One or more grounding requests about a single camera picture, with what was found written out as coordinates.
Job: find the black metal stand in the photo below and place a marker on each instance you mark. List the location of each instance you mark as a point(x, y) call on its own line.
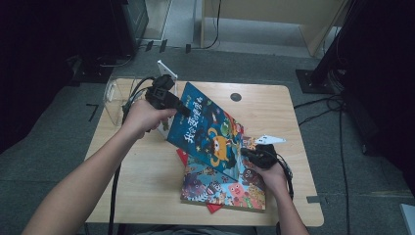
point(318, 80)

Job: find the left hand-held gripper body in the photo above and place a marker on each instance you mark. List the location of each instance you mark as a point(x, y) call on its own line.
point(160, 94)

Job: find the black cabinet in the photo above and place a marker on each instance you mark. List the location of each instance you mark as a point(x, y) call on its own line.
point(130, 23)

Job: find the beige wooden cabinet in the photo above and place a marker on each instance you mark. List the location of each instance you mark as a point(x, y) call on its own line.
point(270, 9)

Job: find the dark round table grommet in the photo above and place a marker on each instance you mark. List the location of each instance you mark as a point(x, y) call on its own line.
point(235, 97)

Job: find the light blue animals picture book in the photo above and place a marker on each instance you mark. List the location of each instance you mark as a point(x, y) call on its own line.
point(221, 193)

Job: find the person's right hand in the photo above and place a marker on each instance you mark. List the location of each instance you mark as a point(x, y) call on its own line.
point(274, 179)

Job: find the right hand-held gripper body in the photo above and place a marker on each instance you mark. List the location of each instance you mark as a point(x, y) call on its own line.
point(266, 156)

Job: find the dark blue picture book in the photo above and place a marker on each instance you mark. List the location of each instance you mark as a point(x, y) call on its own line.
point(202, 130)

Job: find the black equipment base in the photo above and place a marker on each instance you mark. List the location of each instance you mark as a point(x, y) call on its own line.
point(88, 71)

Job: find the clear acrylic book rack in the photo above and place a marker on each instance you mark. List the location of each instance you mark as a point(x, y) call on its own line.
point(114, 98)

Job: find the person's left hand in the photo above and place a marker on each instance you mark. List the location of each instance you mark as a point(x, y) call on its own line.
point(142, 119)

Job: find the white flat object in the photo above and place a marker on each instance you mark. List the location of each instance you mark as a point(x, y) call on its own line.
point(408, 220)

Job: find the red picture book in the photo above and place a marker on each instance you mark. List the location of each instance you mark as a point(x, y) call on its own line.
point(182, 156)

